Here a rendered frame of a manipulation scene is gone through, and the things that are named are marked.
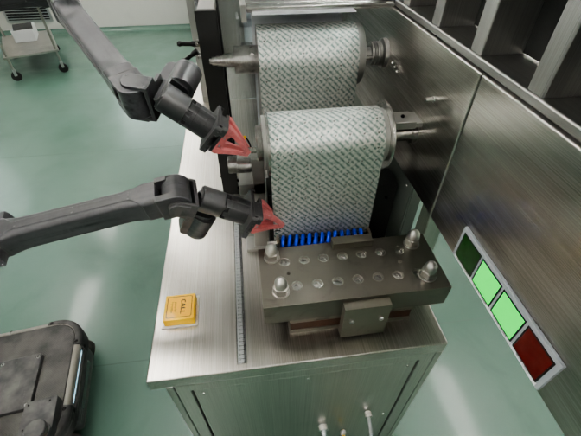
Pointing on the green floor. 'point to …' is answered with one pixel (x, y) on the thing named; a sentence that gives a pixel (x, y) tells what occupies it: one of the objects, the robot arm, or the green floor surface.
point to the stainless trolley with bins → (28, 44)
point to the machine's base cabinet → (307, 400)
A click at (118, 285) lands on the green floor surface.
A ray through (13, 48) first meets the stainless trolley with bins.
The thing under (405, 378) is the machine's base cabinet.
